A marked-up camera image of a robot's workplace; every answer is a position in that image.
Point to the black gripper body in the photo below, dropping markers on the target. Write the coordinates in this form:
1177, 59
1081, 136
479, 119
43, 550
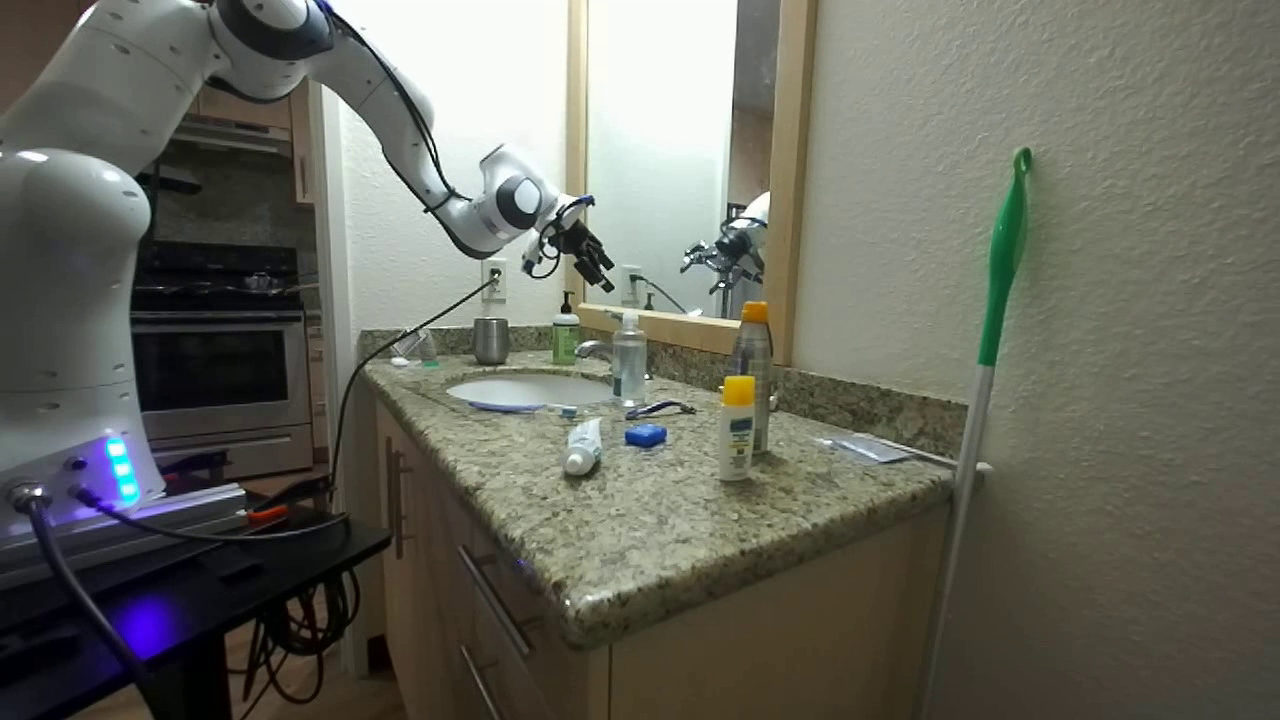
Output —
576, 243

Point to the chrome sink faucet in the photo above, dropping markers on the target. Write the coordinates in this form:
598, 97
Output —
594, 346

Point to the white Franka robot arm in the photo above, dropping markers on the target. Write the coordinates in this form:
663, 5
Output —
67, 267

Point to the green soap pump bottle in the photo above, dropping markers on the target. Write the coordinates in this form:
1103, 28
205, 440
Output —
564, 343

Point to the clear pump bottle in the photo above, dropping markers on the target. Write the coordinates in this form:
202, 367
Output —
631, 367

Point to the stainless steel cup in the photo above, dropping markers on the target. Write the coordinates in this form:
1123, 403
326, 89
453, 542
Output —
488, 343

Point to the white oval sink basin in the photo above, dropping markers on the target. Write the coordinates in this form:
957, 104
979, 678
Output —
524, 391

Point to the dark blue curved thin object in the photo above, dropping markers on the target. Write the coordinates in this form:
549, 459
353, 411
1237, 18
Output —
673, 406

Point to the small blue box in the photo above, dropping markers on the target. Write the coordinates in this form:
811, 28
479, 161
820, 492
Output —
647, 439

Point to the white toothpaste tube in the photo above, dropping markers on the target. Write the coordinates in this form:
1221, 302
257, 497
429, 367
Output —
582, 449

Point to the green capped small container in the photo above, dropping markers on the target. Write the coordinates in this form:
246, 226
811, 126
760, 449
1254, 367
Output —
424, 349

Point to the white bottle yellow cap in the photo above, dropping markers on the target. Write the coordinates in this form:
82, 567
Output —
739, 433

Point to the white contact lens case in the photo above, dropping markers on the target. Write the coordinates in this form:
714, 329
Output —
402, 362

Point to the wood framed mirror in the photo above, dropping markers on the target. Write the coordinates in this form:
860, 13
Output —
792, 161

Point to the clear plastic package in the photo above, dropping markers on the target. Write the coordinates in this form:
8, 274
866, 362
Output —
874, 447

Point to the grey range hood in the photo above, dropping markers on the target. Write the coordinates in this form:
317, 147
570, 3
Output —
226, 200

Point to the stainless steel oven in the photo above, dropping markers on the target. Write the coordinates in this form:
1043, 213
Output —
220, 375

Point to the orange black clamp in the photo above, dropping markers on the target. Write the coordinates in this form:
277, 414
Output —
271, 510

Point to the wooden vanity cabinet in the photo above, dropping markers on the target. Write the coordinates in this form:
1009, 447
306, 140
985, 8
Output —
801, 641

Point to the black robot table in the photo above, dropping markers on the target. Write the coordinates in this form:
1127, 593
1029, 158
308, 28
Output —
202, 587

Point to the aluminium robot mounting rails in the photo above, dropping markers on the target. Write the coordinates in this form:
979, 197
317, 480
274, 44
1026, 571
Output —
135, 521

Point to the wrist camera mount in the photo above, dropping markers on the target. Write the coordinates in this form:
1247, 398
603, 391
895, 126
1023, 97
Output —
564, 200

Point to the white wall outlet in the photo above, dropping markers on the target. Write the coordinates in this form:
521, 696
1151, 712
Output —
494, 274

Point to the wooden kitchen wall cabinet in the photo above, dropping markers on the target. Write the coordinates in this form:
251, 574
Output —
246, 113

